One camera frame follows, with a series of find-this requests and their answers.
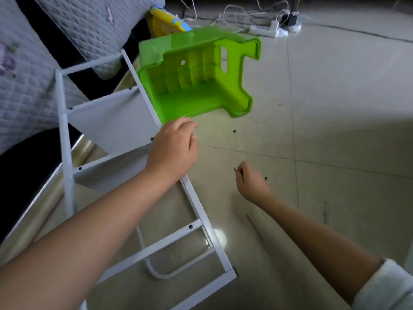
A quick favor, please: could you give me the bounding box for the green plastic stool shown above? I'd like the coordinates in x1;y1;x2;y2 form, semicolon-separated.
137;28;263;125

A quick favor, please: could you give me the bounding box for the chrome metal base rail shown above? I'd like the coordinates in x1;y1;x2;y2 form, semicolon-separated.
0;132;98;265

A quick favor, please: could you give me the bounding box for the person's right hand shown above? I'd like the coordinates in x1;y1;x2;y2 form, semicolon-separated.
235;161;275;206

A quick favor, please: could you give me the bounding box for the person's left hand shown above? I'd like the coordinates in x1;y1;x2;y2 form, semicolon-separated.
145;117;200;186

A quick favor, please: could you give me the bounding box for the person's right forearm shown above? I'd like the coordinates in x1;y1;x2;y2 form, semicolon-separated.
261;193;385;304

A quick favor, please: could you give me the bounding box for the white power strip with plugs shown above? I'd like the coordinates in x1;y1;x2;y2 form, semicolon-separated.
281;12;303;33

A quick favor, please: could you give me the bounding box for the tangle of white cables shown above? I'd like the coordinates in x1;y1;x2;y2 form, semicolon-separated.
177;0;301;33

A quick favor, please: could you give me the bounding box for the long white power strip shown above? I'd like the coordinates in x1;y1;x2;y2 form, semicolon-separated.
248;19;289;39

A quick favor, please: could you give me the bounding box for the yellow plastic basket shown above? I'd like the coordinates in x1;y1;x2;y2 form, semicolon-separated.
147;6;194;39

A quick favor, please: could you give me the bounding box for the white wooden board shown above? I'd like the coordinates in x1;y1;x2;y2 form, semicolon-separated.
74;146;156;194
70;88;161;158

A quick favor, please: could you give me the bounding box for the white metal frame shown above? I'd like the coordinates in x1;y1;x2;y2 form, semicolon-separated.
53;50;238;310
136;223;217;280

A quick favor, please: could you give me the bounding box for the grey textured furniture cover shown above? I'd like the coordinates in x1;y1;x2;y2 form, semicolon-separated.
0;0;167;155

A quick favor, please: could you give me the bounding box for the person's white shirt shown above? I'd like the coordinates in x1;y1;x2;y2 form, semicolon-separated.
351;258;413;310

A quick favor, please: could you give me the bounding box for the person's left forearm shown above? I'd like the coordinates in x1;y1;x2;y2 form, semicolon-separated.
0;167;175;310

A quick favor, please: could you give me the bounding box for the long dark cable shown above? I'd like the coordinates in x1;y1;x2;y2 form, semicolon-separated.
300;21;413;44

